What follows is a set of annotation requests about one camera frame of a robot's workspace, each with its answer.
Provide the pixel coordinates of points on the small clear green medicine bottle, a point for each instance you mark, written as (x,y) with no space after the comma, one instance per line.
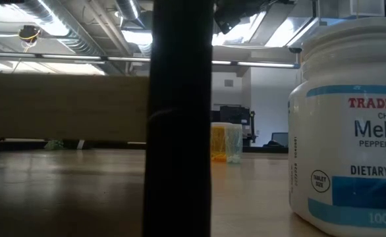
(235,145)

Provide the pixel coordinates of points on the orange medicine bottle white cap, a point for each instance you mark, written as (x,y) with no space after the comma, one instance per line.
(217,145)

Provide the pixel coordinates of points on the black equipment rack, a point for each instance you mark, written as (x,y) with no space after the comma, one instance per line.
(234,115)

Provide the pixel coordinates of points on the white box fixture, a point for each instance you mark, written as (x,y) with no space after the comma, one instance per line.
(361,8)

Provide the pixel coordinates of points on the dark computer monitor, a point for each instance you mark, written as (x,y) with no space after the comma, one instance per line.
(279,138)

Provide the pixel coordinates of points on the white melatonin bottle blue label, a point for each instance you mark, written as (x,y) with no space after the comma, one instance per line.
(344,148)

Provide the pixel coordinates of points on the long linear light fixture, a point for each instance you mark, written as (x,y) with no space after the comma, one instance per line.
(71,56)

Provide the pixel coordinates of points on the black yellow hanging device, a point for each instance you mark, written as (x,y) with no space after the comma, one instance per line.
(29,33)

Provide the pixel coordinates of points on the succulent plant black pot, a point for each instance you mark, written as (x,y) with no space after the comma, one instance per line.
(55,145)

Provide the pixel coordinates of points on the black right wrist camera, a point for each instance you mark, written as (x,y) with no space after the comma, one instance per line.
(227,22)

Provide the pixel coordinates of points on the grey wall vent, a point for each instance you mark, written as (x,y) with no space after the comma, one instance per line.
(228,82)

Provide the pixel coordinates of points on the narrow silver ventilation duct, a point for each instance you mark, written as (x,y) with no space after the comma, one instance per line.
(128,8)

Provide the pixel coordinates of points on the black metal table frame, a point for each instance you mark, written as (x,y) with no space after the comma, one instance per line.
(265,149)

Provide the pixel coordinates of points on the wide silver ventilation duct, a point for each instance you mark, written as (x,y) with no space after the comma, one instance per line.
(81,46)

